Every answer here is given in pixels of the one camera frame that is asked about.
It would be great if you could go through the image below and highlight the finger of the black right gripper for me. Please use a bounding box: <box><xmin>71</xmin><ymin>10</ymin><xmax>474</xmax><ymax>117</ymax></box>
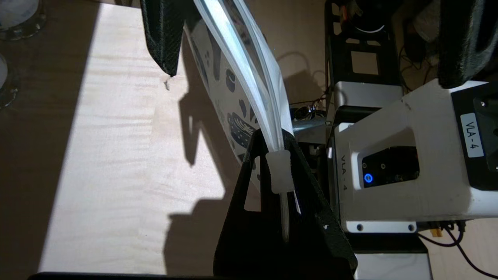
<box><xmin>140</xmin><ymin>0</ymin><xmax>185</xmax><ymax>77</ymax></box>
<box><xmin>438</xmin><ymin>0</ymin><xmax>498</xmax><ymax>89</ymax></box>

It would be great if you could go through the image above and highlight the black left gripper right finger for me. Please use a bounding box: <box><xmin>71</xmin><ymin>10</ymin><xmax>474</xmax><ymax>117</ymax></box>
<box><xmin>287</xmin><ymin>130</ymin><xmax>358</xmax><ymax>278</ymax></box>

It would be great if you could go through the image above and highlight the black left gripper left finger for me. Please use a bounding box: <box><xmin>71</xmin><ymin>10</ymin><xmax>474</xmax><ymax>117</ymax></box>
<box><xmin>213</xmin><ymin>128</ymin><xmax>290</xmax><ymax>277</ymax></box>

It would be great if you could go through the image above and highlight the white floral plastic pouch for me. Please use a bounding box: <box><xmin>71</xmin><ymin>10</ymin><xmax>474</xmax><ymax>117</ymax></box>
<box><xmin>185</xmin><ymin>0</ymin><xmax>296</xmax><ymax>243</ymax></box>

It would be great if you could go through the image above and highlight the light wooden shelf table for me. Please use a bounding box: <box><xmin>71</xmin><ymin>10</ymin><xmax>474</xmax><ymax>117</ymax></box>
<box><xmin>0</xmin><ymin>0</ymin><xmax>331</xmax><ymax>277</ymax></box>

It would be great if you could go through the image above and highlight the clear plastic water bottle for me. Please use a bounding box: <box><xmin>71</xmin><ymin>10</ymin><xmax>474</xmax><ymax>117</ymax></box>
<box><xmin>0</xmin><ymin>52</ymin><xmax>20</xmax><ymax>109</ymax></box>
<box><xmin>0</xmin><ymin>0</ymin><xmax>47</xmax><ymax>41</ymax></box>

